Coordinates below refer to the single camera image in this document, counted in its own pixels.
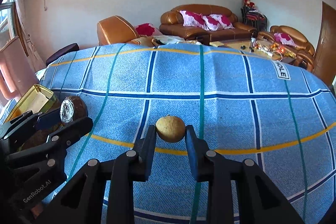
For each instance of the floral pink sofa cushion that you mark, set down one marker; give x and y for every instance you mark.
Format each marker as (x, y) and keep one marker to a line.
(212, 22)

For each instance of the left hand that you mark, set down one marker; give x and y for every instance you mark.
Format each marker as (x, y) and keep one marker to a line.
(35, 211)

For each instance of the dark brown fruit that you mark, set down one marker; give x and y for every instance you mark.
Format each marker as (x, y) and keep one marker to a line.
(72, 109)

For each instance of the cluttered coffee table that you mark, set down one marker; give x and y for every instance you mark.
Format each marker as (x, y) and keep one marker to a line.
(261, 48)

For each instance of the brown leather armchair left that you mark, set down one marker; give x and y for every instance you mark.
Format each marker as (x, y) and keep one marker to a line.
(115, 29)

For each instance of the pink plastic chair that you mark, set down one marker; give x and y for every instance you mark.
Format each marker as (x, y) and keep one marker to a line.
(17, 76)

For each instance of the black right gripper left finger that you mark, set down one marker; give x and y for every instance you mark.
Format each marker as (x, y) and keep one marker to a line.
(81, 199)

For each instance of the brown leather armchair right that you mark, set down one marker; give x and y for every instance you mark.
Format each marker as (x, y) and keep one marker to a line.
(304, 51)

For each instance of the brown wooden door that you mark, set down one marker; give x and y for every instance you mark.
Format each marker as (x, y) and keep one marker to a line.
(325, 53)

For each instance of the stacked dark chairs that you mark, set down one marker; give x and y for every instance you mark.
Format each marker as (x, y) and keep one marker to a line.
(252, 16)

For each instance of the small yellow fruit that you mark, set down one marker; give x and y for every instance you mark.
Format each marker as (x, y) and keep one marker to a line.
(170, 129)

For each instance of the brown leather armchair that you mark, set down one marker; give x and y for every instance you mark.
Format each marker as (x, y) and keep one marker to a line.
(304, 51)
(115, 29)

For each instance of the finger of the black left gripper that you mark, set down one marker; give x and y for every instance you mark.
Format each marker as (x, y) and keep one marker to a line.
(60, 137)
(17, 131)

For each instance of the gold rectangular tin box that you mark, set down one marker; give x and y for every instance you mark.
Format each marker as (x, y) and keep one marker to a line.
(37, 99)

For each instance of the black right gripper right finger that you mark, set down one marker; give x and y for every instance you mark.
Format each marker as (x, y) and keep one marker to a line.
(258, 199)

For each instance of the floral cushion on armchair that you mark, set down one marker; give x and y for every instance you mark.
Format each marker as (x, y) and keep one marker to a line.
(284, 39)

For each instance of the brown leather sofa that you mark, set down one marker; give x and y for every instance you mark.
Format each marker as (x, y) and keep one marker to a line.
(172, 24)

